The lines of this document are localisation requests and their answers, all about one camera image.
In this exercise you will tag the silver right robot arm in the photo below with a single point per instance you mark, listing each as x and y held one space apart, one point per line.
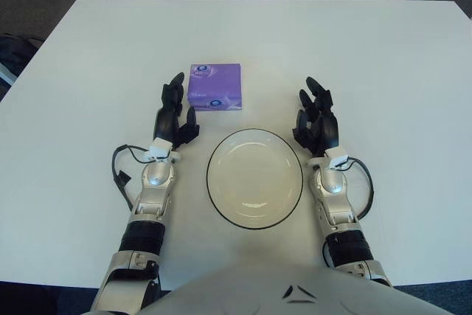
339 200

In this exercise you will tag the white plate with black rim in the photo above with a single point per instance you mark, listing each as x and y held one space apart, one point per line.
254 178

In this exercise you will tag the grey robot torso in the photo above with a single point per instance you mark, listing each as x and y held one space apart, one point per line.
295 285

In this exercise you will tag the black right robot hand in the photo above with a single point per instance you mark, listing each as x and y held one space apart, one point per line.
324 127

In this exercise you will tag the purple tissue paper pack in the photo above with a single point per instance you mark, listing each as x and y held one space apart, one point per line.
215 86

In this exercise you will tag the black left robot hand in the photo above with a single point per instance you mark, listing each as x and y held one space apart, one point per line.
166 119

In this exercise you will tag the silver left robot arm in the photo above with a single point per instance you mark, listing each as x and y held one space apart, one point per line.
147 197

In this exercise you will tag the black bag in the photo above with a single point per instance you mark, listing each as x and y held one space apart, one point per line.
14 57

